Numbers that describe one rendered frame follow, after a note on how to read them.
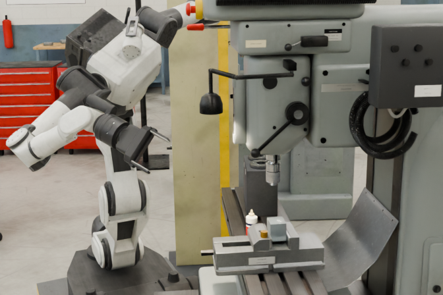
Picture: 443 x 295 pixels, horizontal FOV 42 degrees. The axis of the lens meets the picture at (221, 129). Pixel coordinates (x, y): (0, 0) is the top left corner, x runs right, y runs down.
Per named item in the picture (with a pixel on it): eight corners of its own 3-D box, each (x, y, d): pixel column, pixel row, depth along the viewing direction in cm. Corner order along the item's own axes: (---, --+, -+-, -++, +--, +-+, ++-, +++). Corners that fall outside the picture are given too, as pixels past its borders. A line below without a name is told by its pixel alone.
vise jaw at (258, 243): (253, 251, 179) (253, 240, 178) (247, 234, 191) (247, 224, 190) (271, 250, 180) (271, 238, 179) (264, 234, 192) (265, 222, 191)
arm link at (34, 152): (51, 128, 171) (2, 157, 176) (73, 153, 176) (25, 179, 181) (59, 110, 180) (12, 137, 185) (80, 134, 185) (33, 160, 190)
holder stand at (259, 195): (246, 216, 224) (246, 168, 219) (243, 196, 245) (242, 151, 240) (277, 216, 224) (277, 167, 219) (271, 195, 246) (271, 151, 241)
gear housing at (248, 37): (238, 56, 165) (238, 21, 162) (229, 47, 188) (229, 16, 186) (353, 53, 167) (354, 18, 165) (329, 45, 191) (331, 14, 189)
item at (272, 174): (279, 178, 190) (279, 162, 189) (281, 183, 186) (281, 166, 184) (265, 178, 190) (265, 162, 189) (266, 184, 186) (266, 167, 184)
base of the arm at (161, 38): (134, 41, 230) (124, 24, 220) (154, 18, 233) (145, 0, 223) (162, 56, 223) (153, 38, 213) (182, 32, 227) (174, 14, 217)
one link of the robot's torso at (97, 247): (91, 255, 268) (89, 229, 265) (133, 247, 275) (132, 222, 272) (101, 274, 249) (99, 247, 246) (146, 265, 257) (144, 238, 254)
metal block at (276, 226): (269, 241, 182) (270, 224, 181) (266, 234, 188) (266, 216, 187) (286, 240, 183) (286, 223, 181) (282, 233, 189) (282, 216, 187)
